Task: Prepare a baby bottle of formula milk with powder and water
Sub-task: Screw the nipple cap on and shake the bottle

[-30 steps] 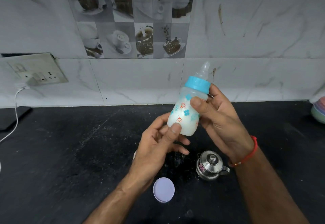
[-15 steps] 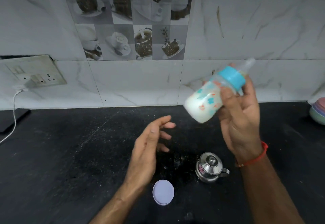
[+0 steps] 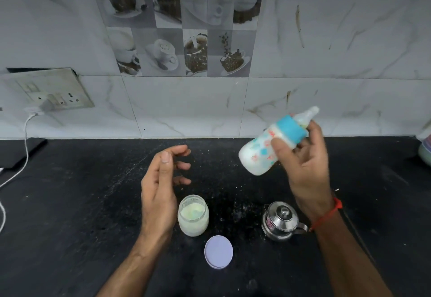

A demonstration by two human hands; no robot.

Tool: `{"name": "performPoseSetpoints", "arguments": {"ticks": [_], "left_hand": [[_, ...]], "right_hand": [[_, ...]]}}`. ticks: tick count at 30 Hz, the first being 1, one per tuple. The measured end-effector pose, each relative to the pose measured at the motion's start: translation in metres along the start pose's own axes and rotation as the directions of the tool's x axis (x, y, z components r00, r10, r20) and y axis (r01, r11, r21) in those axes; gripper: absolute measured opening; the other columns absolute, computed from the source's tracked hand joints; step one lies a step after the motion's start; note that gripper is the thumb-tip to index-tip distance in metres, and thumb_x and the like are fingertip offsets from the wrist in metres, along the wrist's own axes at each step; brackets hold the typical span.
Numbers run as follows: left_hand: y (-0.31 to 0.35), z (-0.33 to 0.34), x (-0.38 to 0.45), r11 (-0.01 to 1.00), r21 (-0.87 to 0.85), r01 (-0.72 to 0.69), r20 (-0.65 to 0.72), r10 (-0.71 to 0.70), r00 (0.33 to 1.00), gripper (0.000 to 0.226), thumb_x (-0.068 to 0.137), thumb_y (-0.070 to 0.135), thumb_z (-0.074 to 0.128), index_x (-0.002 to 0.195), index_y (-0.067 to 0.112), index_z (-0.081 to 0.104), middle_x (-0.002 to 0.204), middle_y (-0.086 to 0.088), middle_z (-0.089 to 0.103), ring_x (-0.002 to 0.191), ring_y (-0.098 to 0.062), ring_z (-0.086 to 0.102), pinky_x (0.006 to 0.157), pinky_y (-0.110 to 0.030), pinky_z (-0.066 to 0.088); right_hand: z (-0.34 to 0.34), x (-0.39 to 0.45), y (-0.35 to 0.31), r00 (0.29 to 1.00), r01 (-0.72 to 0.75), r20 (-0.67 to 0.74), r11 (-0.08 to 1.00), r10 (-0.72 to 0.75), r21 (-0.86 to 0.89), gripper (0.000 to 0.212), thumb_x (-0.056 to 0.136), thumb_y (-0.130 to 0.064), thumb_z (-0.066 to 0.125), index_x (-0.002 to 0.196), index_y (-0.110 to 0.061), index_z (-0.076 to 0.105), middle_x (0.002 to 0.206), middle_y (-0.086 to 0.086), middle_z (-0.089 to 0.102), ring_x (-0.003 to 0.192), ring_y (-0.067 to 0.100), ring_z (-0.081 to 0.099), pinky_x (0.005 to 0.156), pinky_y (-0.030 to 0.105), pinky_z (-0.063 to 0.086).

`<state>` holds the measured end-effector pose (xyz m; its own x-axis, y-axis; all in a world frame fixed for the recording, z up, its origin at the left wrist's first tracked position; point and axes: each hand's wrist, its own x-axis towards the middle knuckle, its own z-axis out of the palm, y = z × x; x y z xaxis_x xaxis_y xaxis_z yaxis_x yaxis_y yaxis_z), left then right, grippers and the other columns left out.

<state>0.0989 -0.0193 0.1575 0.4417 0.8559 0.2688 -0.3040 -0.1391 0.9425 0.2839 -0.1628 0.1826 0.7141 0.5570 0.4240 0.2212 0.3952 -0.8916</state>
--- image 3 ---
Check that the person's left hand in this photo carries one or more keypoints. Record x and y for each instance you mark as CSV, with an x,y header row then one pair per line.
x,y
158,202

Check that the person's right hand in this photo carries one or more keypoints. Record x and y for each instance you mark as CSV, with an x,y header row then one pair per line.
x,y
309,172

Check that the small green measuring scoop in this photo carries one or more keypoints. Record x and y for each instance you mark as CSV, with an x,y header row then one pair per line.
x,y
192,211

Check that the glass milk powder jar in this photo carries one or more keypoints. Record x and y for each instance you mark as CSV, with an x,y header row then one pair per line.
x,y
193,221

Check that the blue bottle cap with nipple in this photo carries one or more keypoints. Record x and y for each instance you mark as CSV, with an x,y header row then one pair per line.
x,y
293,128

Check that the small steel pot with lid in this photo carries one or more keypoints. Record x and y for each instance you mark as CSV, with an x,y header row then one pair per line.
x,y
281,219

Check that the clear plastic baby bottle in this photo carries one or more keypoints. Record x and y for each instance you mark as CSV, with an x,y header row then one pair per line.
x,y
257,152

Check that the lilac jar lid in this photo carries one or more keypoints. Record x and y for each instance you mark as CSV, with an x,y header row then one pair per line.
x,y
219,252

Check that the person's right forearm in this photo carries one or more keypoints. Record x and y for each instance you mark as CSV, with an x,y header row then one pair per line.
x,y
350,259

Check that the person's left forearm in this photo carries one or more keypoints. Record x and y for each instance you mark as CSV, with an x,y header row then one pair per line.
x,y
134,270

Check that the pale round container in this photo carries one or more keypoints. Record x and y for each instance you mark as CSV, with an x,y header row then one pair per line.
x,y
425,148

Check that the black phone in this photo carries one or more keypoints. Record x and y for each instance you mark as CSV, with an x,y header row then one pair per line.
x,y
23,152

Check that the white charger plug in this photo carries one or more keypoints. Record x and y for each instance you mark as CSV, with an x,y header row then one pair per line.
x,y
38,106

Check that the grey wall socket plate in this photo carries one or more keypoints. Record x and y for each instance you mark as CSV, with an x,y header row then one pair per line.
x,y
50,86

